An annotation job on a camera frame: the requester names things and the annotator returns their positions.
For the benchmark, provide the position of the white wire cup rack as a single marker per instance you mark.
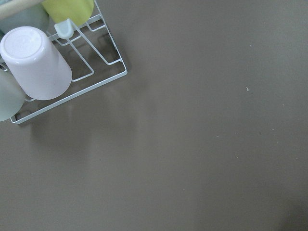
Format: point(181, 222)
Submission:
point(93, 58)

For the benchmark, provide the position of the pink plastic cup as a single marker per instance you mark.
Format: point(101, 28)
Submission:
point(36, 64)

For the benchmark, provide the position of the yellow-green plastic cup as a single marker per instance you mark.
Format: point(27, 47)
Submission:
point(79, 11)

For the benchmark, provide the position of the wooden rack handle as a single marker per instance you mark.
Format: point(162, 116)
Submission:
point(15, 6)

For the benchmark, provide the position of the grey-blue plastic cup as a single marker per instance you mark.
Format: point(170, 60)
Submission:
point(35, 16)

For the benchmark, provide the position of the pale green plastic cup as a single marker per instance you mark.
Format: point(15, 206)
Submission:
point(12, 96)

